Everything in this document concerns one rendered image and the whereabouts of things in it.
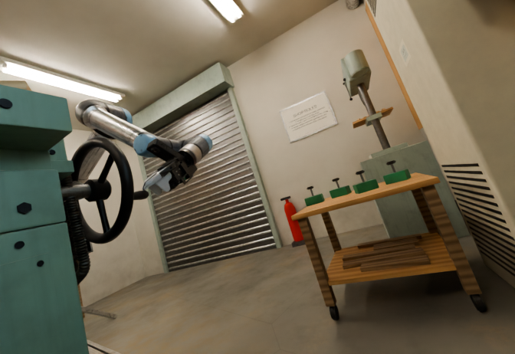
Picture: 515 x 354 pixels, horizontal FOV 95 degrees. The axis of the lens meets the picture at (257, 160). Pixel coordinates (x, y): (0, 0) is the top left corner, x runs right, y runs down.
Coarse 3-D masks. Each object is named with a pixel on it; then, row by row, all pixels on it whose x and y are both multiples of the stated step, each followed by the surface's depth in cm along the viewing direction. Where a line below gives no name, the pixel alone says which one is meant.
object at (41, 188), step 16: (0, 176) 33; (16, 176) 34; (32, 176) 36; (48, 176) 38; (0, 192) 32; (16, 192) 34; (32, 192) 35; (48, 192) 37; (0, 208) 32; (16, 208) 33; (32, 208) 35; (48, 208) 36; (0, 224) 31; (16, 224) 33; (32, 224) 34; (48, 224) 36
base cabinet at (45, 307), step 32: (64, 224) 37; (0, 256) 30; (32, 256) 33; (64, 256) 36; (0, 288) 29; (32, 288) 32; (64, 288) 35; (0, 320) 29; (32, 320) 31; (64, 320) 34; (0, 352) 28; (32, 352) 30; (64, 352) 32
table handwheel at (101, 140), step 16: (96, 144) 63; (112, 144) 61; (80, 160) 69; (112, 160) 61; (128, 176) 58; (64, 192) 56; (80, 192) 59; (96, 192) 62; (128, 192) 57; (128, 208) 58; (96, 240) 62; (112, 240) 61
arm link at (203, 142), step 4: (196, 136) 92; (200, 136) 90; (204, 136) 91; (208, 136) 93; (188, 140) 89; (192, 140) 87; (196, 140) 87; (200, 140) 88; (204, 140) 89; (208, 140) 91; (184, 144) 89; (196, 144) 85; (200, 144) 86; (204, 144) 88; (208, 144) 90; (200, 148) 85; (204, 148) 87; (208, 148) 91; (204, 152) 87
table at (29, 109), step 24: (0, 96) 31; (24, 96) 33; (48, 96) 36; (0, 120) 30; (24, 120) 32; (48, 120) 35; (0, 144) 35; (24, 144) 37; (48, 144) 39; (72, 168) 55
